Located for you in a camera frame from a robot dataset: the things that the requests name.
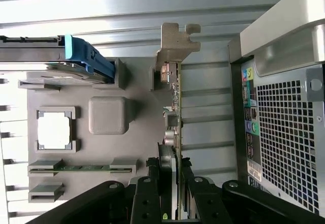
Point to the green RAM stick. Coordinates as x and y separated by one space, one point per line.
83 168

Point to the open grey PC case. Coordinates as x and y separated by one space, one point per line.
279 132

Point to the silver hard disk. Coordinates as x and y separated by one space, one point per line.
30 53

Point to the grey parts rack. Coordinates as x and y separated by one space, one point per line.
83 145

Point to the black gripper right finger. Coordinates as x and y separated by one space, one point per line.
203 201

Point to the silver CPU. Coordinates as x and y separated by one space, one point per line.
53 130

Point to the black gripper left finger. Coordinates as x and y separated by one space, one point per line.
148 198

